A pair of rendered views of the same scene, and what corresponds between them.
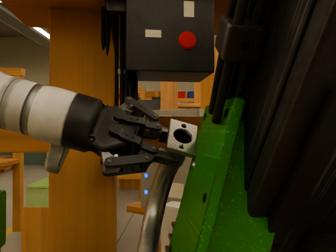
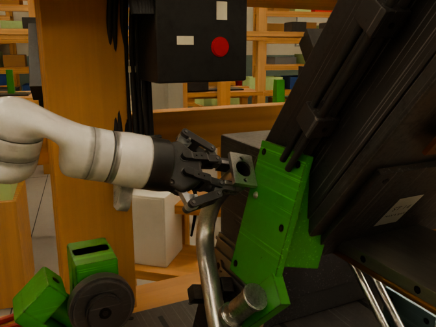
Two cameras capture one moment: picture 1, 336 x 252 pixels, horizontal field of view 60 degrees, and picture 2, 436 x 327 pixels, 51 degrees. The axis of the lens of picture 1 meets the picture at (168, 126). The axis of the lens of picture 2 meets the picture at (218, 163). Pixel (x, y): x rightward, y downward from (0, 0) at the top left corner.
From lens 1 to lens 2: 0.36 m
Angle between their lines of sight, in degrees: 24
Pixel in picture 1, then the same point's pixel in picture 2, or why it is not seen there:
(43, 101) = (131, 154)
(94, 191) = (110, 209)
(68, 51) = (67, 47)
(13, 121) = (102, 174)
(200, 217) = (278, 242)
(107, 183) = not seen: hidden behind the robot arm
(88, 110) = (170, 157)
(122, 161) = (202, 200)
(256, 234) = (313, 247)
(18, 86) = (103, 141)
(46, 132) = (133, 181)
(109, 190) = not seen: hidden behind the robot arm
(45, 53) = not seen: outside the picture
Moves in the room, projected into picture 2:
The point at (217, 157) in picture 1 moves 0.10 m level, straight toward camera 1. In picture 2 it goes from (292, 199) to (320, 228)
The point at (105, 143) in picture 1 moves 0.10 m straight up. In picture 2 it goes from (183, 185) to (182, 113)
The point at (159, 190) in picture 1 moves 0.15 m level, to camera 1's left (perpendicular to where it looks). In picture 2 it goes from (211, 212) to (118, 222)
